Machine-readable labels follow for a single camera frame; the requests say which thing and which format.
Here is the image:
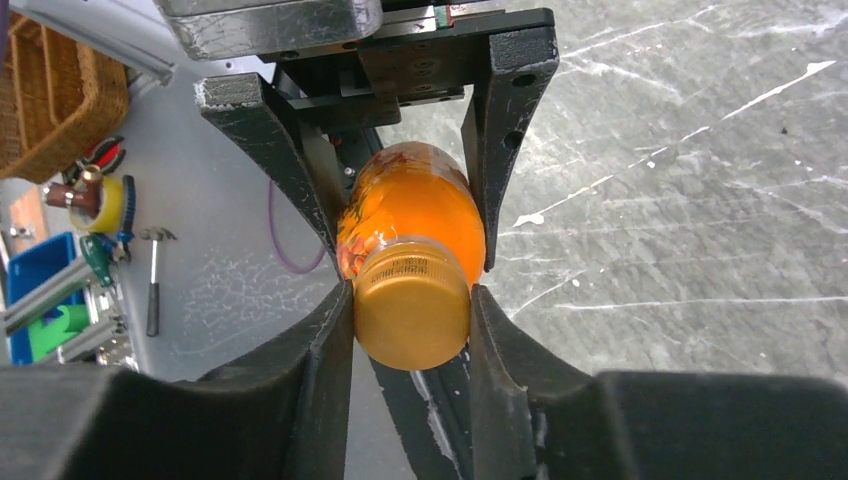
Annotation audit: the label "yellow tape roll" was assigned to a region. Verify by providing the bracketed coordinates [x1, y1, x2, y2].
[69, 175, 137, 234]

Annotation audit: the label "grey metal hammer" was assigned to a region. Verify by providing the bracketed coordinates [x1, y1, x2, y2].
[139, 227, 177, 337]

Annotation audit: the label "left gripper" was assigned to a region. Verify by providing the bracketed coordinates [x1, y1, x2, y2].
[193, 8, 559, 274]

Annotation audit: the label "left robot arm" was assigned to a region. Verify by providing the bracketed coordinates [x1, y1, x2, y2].
[11, 1, 560, 269]

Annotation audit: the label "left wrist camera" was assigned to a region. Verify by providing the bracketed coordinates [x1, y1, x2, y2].
[155, 0, 383, 60]

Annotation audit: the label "small clear orange bottle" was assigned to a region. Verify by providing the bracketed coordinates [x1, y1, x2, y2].
[336, 141, 486, 284]

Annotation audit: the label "red handled pliers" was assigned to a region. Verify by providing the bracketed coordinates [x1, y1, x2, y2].
[62, 135, 126, 184]

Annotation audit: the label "wicker basket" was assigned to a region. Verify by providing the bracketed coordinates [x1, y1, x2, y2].
[1, 13, 129, 183]

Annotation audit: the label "green clamp tool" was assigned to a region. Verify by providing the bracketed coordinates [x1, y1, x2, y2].
[79, 233, 132, 289]

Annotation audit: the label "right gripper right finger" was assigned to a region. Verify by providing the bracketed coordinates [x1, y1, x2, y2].
[470, 285, 847, 479]

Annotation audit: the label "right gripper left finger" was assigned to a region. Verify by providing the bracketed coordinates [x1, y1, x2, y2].
[1, 282, 353, 479]

